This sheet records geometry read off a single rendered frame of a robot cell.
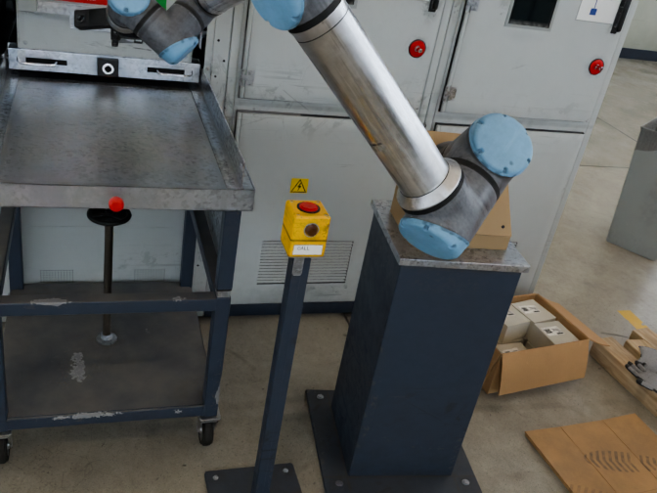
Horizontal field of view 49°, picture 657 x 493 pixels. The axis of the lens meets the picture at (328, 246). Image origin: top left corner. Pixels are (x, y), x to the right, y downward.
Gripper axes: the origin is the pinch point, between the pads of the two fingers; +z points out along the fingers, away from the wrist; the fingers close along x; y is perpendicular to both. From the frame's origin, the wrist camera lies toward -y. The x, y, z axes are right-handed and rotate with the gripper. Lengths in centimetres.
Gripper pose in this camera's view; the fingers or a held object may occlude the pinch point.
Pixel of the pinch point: (112, 36)
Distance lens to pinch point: 211.4
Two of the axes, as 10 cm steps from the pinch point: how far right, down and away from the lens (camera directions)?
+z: -3.2, -0.1, 9.5
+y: 9.5, 0.0, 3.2
